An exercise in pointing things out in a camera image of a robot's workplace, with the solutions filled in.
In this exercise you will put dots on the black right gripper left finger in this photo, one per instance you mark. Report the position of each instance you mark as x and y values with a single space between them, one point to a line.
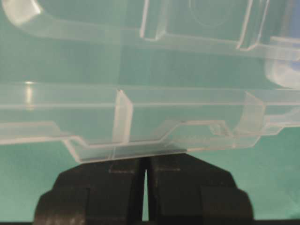
109 191

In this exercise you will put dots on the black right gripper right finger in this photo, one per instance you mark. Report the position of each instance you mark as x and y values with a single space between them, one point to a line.
182 188

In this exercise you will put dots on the clear plastic box lid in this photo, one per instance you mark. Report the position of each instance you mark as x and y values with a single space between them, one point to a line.
101 123

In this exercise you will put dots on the clear plastic storage box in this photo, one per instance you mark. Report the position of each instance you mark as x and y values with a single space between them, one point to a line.
268 29

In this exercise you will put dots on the green table cloth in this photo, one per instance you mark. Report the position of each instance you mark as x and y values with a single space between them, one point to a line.
269 172

